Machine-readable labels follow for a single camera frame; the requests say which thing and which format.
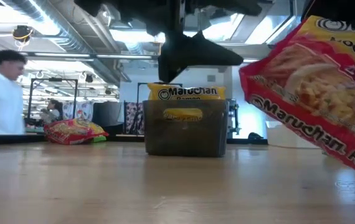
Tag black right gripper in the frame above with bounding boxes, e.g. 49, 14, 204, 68
301, 0, 355, 96

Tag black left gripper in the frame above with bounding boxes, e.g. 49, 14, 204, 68
74, 0, 262, 83

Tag yellow Maruchan ramen pack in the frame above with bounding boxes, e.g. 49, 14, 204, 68
147, 82, 227, 122

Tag red beef ramen pack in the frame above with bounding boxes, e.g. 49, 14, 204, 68
239, 14, 355, 182

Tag grey plastic bin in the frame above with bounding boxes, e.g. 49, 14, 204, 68
142, 99, 229, 158

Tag red ramen packet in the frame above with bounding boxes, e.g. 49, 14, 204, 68
43, 116, 110, 146

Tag black equipment stand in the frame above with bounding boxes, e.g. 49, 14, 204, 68
226, 98, 241, 136

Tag long ceiling light bar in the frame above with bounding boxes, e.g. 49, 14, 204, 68
0, 51, 261, 65

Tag patterned fabric panel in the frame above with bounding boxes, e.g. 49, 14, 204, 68
123, 101, 144, 135

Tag dark grey cabinet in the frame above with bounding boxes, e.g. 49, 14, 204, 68
92, 101, 125, 136

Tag black ceiling device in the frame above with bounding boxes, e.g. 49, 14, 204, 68
11, 24, 34, 44

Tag silver rectangular ceiling duct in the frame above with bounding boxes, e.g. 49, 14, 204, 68
230, 6, 303, 50

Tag silver round ceiling duct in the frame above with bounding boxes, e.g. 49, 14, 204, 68
102, 7, 133, 29

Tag silver spiral ceiling duct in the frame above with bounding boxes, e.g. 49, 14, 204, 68
12, 0, 122, 86

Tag black table frame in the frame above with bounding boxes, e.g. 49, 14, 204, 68
0, 133, 268, 146

